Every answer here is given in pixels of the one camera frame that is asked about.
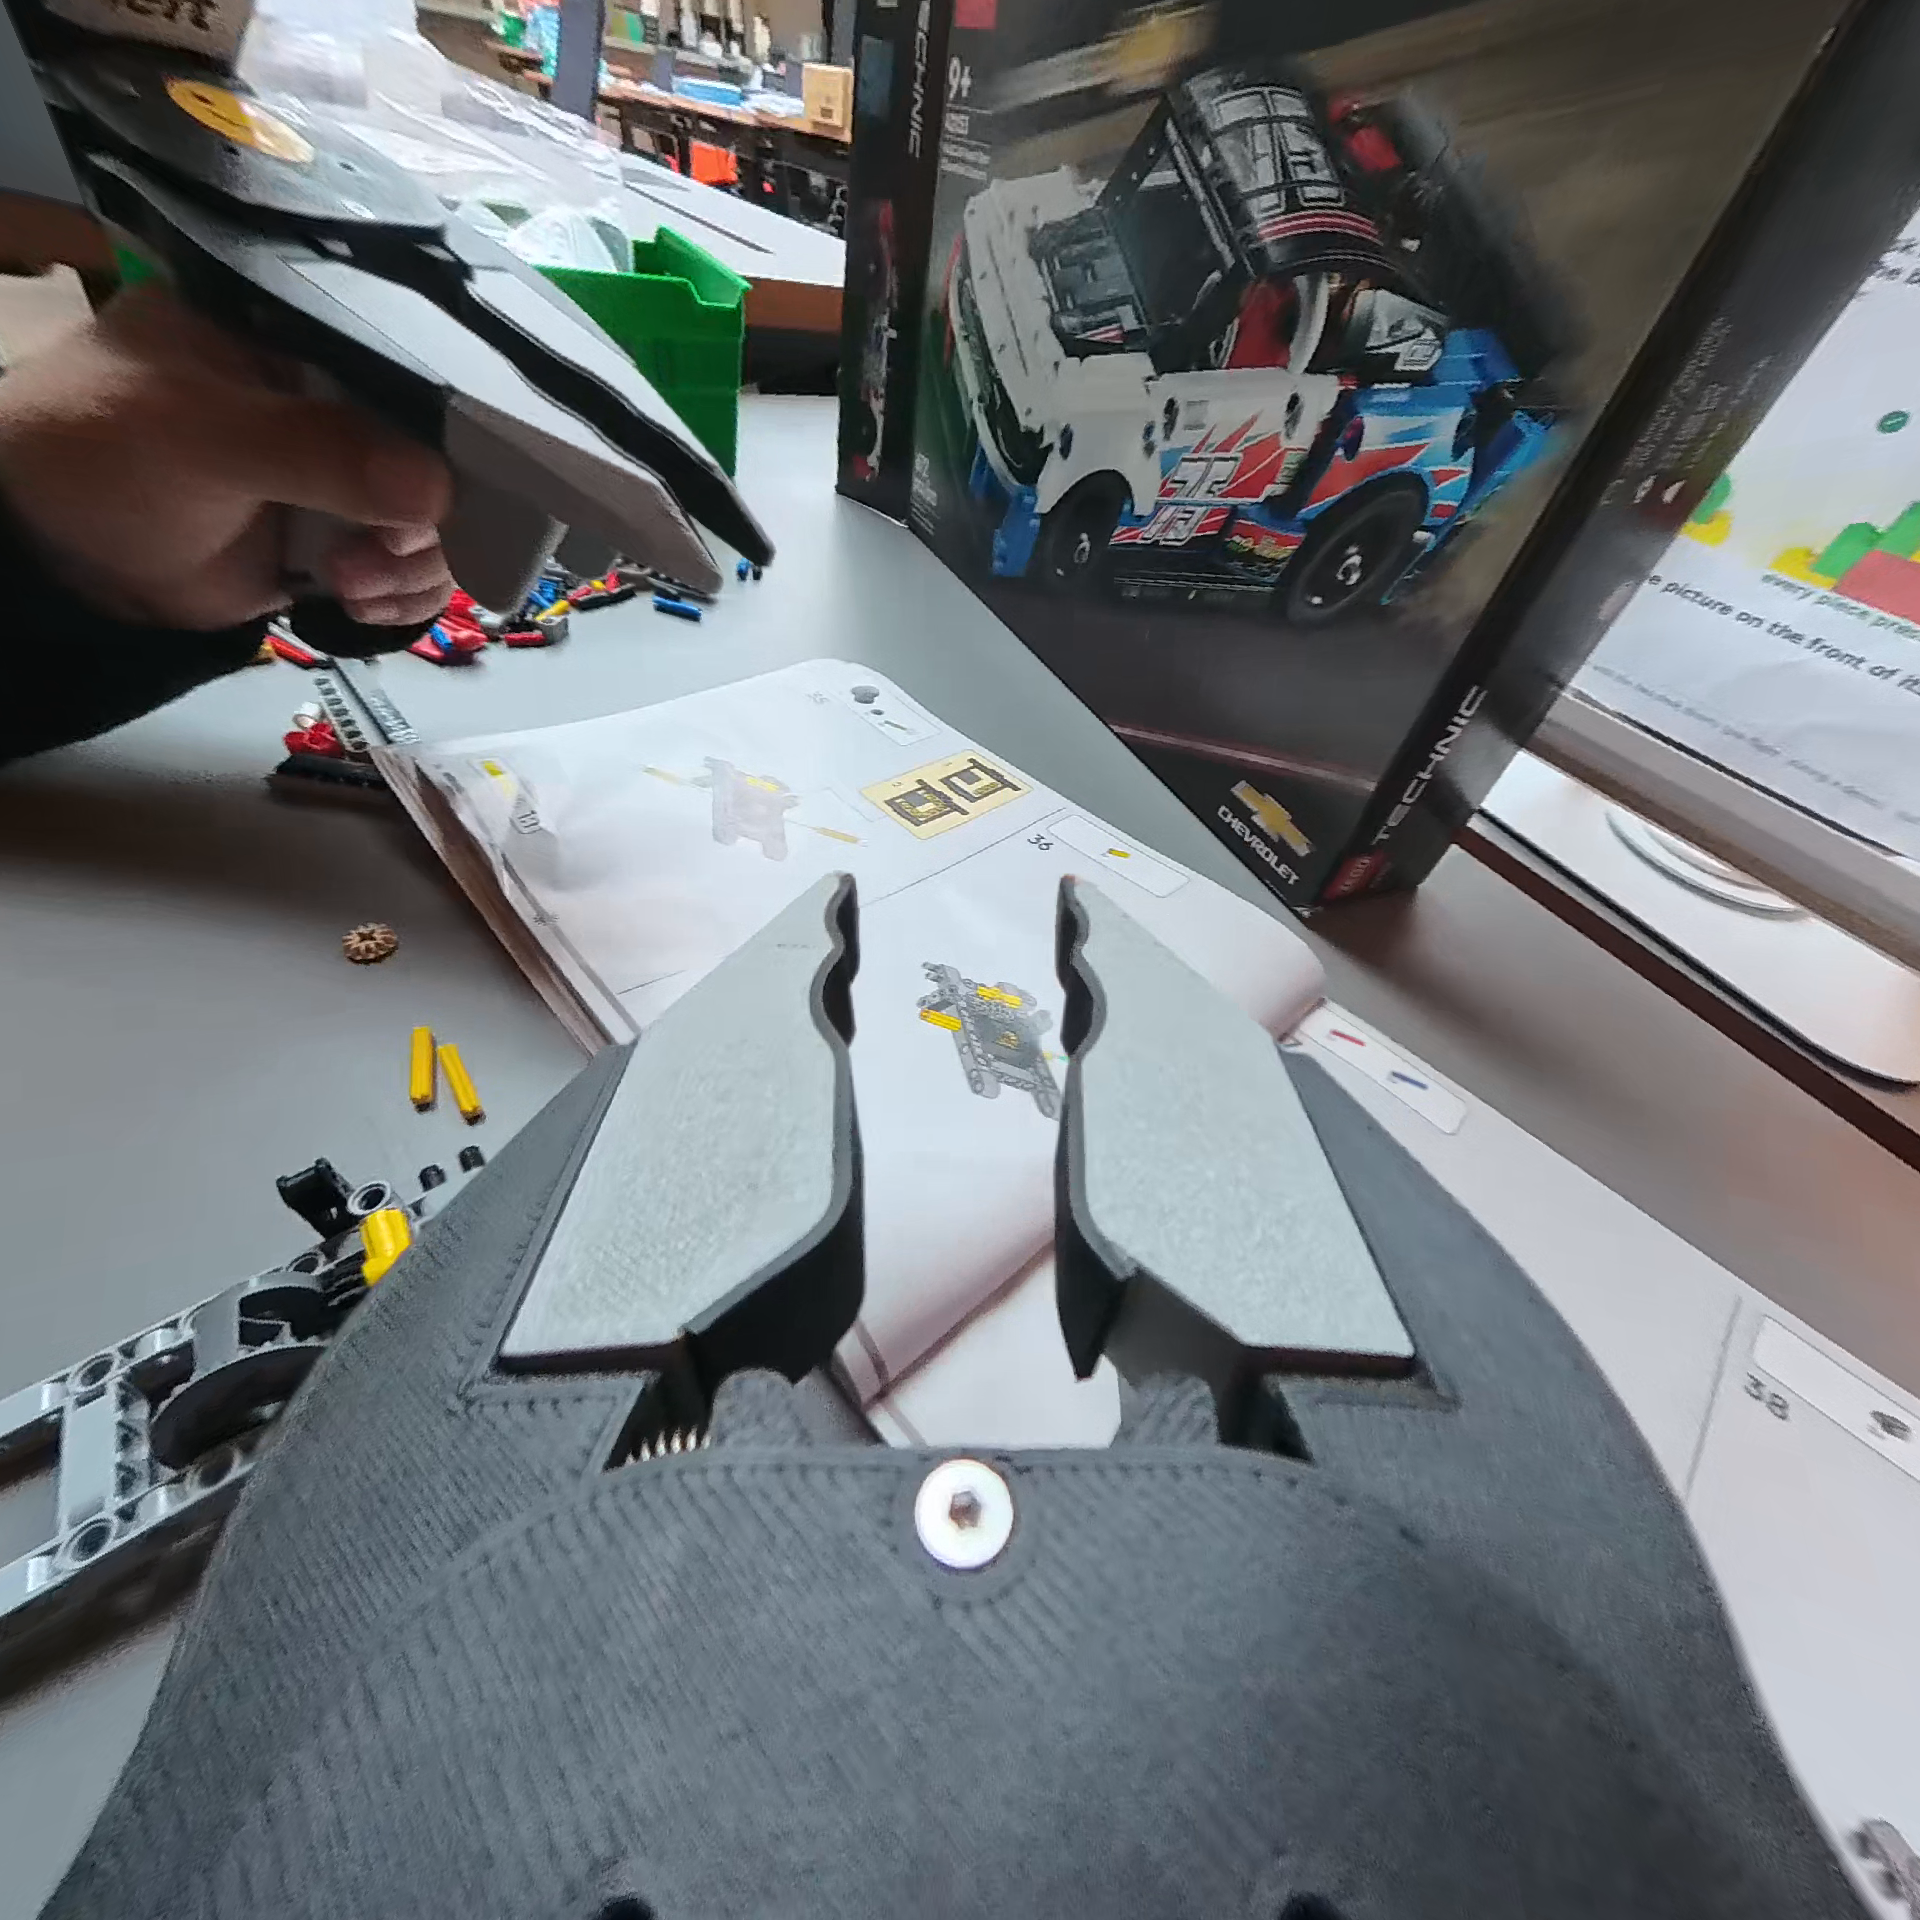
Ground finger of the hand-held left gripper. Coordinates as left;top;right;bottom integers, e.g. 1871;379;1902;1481
439;396;724;608
463;267;774;573

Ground lego race car box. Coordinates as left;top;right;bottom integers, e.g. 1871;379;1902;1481
833;0;1920;911

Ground white computer monitor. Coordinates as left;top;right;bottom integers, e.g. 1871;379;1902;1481
1481;195;1920;1092

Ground grey lego frame assembly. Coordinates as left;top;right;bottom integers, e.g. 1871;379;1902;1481
0;1156;500;1634

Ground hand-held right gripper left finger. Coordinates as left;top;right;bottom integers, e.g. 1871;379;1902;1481
500;875;873;1447

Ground clear plastic bags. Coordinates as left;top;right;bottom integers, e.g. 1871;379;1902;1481
236;0;640;277

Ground person's left forearm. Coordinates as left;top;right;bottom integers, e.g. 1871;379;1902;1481
0;493;274;766

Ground person's left hand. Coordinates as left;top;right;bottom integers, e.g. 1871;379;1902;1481
0;286;463;638

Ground green plastic bin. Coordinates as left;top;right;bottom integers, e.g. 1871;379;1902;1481
531;225;752;476

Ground cluttered storage shelves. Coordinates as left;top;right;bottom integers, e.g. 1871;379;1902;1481
417;0;852;195

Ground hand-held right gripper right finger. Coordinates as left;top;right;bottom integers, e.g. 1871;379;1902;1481
1052;875;1419;1447

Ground pile of small lego pieces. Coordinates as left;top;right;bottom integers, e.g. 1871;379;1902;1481
263;552;767;670

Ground red and black lego assembly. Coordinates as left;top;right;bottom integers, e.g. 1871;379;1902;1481
269;659;428;801

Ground wooden workbench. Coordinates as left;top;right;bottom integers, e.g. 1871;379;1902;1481
604;146;845;340

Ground lego instruction booklet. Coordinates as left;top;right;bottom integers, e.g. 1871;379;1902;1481
377;659;1920;1920

